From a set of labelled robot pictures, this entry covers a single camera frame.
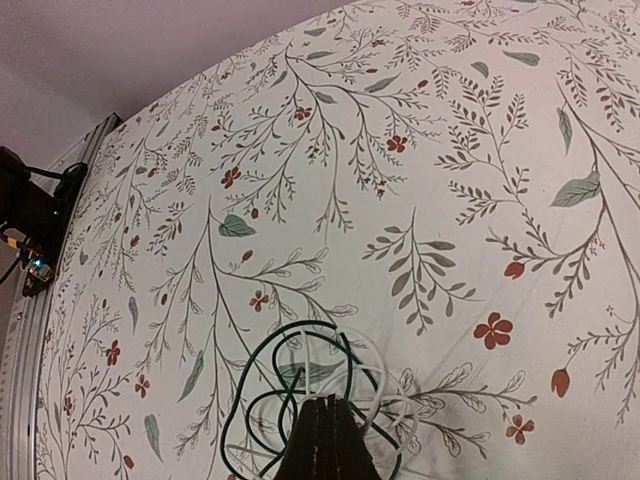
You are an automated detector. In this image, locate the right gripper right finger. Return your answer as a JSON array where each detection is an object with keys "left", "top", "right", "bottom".
[{"left": 327, "top": 396, "right": 380, "bottom": 480}]

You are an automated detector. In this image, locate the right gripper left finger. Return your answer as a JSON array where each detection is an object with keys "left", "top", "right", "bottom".
[{"left": 274, "top": 398, "right": 328, "bottom": 480}]

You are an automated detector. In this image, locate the white cable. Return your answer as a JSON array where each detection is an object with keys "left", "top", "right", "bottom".
[{"left": 222, "top": 326, "right": 421, "bottom": 480}]

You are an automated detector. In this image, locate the cable pile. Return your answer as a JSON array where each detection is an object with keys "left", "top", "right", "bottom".
[{"left": 219, "top": 320, "right": 404, "bottom": 480}]

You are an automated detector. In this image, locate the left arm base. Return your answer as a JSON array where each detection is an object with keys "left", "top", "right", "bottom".
[{"left": 1, "top": 147, "right": 88, "bottom": 298}]

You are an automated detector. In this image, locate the floral table mat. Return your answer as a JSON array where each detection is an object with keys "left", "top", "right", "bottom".
[{"left": 32, "top": 0, "right": 640, "bottom": 480}]

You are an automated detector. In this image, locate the aluminium front rail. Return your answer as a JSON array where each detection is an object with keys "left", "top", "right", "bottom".
[{"left": 1, "top": 113, "right": 131, "bottom": 479}]

